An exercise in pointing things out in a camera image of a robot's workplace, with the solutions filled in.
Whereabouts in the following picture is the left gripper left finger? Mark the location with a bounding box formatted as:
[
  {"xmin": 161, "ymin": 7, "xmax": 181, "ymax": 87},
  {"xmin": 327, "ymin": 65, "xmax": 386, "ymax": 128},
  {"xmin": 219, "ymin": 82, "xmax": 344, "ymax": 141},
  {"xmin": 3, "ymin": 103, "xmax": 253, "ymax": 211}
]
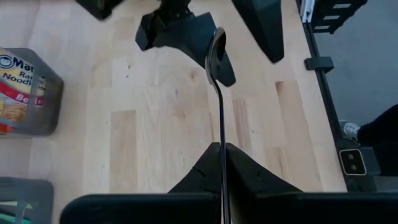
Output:
[{"xmin": 169, "ymin": 142, "xmax": 223, "ymax": 194}]

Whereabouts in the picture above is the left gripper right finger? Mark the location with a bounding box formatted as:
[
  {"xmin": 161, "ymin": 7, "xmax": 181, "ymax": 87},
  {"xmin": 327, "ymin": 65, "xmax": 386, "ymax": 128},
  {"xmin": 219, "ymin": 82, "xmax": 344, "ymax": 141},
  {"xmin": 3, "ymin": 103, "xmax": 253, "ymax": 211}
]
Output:
[{"xmin": 225, "ymin": 142, "xmax": 303, "ymax": 194}]

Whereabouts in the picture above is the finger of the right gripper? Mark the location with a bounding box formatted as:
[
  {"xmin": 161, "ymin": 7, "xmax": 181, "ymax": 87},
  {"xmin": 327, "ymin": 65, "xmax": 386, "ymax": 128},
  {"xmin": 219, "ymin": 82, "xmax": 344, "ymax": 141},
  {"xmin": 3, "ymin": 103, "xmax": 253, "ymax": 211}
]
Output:
[
  {"xmin": 231, "ymin": 0, "xmax": 285, "ymax": 64},
  {"xmin": 135, "ymin": 12, "xmax": 236, "ymax": 88}
]

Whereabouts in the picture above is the dark metal spoon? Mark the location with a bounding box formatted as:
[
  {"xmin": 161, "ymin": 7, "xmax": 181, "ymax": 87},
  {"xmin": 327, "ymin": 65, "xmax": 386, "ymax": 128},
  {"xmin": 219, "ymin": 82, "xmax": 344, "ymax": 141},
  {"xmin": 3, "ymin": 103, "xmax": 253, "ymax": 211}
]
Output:
[{"xmin": 204, "ymin": 27, "xmax": 233, "ymax": 224}]

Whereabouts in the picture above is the black table clip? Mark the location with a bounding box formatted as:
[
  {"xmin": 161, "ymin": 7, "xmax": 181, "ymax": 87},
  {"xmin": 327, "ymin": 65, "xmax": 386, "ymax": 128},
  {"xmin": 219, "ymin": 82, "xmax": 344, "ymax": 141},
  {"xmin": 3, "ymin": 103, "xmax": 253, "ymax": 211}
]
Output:
[{"xmin": 303, "ymin": 56, "xmax": 335, "ymax": 73}]

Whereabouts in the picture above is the black slotted box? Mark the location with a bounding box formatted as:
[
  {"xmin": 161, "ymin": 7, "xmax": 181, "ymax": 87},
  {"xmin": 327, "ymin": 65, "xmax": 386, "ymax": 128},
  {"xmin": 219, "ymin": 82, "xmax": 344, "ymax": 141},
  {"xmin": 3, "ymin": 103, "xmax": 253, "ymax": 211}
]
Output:
[{"xmin": 310, "ymin": 0, "xmax": 369, "ymax": 34}]

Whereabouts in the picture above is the person's shoe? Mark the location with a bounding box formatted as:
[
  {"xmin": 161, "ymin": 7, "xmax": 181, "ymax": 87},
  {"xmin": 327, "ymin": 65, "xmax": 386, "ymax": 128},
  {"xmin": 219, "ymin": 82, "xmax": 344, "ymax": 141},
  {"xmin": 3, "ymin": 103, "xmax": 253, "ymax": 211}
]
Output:
[{"xmin": 340, "ymin": 121, "xmax": 361, "ymax": 144}]

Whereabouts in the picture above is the person's leg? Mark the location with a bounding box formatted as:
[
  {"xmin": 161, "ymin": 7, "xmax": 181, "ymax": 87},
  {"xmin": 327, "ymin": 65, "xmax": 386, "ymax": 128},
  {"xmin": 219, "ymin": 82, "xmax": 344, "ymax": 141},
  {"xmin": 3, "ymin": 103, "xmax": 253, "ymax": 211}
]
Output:
[{"xmin": 356, "ymin": 104, "xmax": 398, "ymax": 175}]

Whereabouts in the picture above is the grey plastic bin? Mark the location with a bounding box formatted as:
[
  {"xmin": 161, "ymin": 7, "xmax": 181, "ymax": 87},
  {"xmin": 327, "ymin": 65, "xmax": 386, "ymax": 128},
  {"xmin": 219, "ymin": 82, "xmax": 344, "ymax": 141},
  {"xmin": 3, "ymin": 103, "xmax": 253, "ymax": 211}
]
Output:
[
  {"xmin": 0, "ymin": 47, "xmax": 65, "ymax": 137},
  {"xmin": 0, "ymin": 177, "xmax": 54, "ymax": 224}
]

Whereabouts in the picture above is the white metal bracket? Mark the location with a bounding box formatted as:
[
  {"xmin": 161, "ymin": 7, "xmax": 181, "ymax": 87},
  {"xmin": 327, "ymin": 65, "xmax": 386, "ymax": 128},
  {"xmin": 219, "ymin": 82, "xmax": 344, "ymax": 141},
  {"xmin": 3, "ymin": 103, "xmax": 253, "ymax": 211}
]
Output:
[{"xmin": 299, "ymin": 0, "xmax": 315, "ymax": 24}]

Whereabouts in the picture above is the black white-edged camera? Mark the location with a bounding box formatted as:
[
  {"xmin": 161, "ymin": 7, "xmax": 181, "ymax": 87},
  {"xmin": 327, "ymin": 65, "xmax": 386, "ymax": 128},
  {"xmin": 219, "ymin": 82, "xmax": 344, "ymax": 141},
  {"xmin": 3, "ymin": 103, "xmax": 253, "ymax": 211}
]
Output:
[{"xmin": 338, "ymin": 148, "xmax": 368, "ymax": 177}]

